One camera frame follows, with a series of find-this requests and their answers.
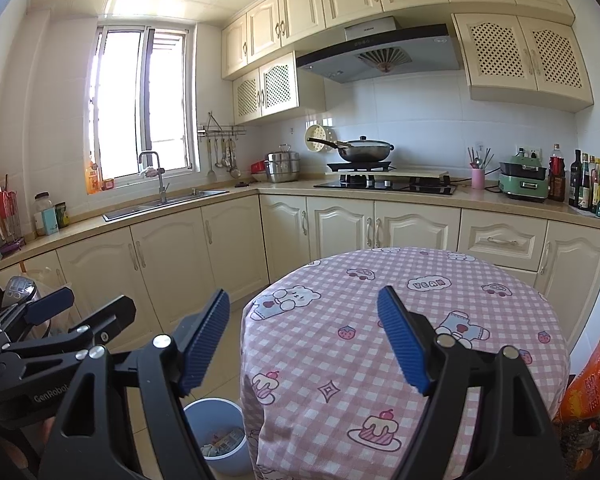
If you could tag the dark soy sauce bottle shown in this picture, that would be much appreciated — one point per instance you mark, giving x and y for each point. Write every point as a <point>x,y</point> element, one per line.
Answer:
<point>585,187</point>

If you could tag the small orange box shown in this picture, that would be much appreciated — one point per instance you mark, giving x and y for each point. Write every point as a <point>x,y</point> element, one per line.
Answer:
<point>108,184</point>

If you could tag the kitchen window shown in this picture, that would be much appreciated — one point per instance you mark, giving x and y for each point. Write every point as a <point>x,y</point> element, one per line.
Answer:
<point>140,105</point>

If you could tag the steel steamer pot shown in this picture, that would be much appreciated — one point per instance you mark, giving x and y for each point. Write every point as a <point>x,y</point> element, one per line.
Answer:
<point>281,167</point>

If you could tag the green electric grill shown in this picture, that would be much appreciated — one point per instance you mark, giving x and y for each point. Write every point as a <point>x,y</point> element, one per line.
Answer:
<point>522,182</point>

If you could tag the red utensil rack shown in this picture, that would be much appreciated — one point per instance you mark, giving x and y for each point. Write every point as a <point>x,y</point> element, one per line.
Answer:
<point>10,215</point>

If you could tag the red cap sauce bottle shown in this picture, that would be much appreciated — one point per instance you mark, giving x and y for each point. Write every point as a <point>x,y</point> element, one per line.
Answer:
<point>556,175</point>

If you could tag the blue trash bin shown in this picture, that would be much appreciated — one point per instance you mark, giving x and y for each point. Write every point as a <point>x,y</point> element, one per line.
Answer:
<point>200,420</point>

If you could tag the red container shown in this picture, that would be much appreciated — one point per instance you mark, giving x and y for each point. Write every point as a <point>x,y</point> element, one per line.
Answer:
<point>257,167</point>

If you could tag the white lid jar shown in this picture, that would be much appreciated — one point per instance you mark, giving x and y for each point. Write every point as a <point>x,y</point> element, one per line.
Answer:
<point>45,215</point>

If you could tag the cream perforated colander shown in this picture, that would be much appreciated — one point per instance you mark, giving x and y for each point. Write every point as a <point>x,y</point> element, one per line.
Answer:
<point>317,137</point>

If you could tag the pink cloth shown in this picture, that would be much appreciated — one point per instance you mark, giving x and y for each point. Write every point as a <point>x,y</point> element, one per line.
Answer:
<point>151,172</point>

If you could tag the orange printed bag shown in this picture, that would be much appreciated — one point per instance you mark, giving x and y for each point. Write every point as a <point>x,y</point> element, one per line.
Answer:
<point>587,385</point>

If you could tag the cream base cabinets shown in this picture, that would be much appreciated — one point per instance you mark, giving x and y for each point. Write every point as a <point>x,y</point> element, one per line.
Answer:
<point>230,245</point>

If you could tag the silver rice cooker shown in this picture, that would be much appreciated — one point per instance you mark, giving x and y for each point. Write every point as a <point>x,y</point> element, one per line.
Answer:
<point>17,291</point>

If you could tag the steel kitchen sink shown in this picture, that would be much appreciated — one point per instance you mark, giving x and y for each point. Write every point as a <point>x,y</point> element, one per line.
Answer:
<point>150,207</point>

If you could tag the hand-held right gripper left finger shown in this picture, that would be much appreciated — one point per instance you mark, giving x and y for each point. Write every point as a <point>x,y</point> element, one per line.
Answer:
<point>205,340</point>

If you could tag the black glass gas stove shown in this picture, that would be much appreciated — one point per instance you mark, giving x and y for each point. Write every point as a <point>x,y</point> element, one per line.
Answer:
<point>385,187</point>

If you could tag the steel skimmer spoon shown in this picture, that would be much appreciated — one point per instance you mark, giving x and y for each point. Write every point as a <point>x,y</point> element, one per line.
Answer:
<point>221,160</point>

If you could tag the pink utensil holder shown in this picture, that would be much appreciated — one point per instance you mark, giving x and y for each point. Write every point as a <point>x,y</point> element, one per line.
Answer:
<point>478,179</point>

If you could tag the person's left hand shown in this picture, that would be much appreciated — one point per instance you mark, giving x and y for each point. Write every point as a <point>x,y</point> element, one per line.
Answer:
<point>40,437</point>

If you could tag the small lattice door cabinet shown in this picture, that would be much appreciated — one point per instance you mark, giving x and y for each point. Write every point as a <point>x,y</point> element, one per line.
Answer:
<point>275,85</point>

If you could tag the pink checked bear tablecloth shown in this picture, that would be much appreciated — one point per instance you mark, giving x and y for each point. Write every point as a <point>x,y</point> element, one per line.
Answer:
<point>330,360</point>

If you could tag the grey range hood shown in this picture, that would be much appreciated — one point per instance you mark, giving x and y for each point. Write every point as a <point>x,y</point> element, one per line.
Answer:
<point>340,62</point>

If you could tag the wall outlet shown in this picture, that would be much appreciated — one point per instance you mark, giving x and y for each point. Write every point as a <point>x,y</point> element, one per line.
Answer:
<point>527,152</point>

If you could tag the large lattice door cabinet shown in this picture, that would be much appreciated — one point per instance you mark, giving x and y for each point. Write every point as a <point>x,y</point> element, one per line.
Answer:
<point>522,55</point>

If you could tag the steel utensil rack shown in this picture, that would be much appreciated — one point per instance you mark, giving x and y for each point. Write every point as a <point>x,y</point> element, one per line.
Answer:
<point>222,130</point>

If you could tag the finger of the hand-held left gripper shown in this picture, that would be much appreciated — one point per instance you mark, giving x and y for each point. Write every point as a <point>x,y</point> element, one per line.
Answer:
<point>50,304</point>
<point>112,317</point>

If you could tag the steel wok with lid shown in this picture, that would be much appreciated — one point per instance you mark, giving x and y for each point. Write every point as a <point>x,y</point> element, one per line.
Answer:
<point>365,150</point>

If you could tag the steel spatula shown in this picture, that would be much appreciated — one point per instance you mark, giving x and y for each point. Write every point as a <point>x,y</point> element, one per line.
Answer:
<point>212,172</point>

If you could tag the white bowl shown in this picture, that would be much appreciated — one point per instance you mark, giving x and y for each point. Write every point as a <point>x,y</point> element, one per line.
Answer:
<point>259,177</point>

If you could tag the brown vinegar bottle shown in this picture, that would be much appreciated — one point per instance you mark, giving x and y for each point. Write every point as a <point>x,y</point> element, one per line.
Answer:
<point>594,190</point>

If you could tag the orange dish soap bottle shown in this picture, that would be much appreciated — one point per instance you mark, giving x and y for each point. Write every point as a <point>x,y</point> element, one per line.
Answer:
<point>92,177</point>

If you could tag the steel sink faucet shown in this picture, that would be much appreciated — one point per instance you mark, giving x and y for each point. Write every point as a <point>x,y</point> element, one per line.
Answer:
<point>161,185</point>

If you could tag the dark green glass bottle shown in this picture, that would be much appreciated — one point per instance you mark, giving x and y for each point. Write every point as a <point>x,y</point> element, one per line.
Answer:
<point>575,182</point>

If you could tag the black burner plate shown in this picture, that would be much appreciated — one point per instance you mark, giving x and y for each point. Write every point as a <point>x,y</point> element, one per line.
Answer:
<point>360,166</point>

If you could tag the steel ladle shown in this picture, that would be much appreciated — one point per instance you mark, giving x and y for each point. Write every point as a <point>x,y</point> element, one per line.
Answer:
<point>235,171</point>

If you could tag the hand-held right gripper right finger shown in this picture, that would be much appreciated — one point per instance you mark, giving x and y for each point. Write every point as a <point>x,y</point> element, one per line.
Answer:
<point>402,340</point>

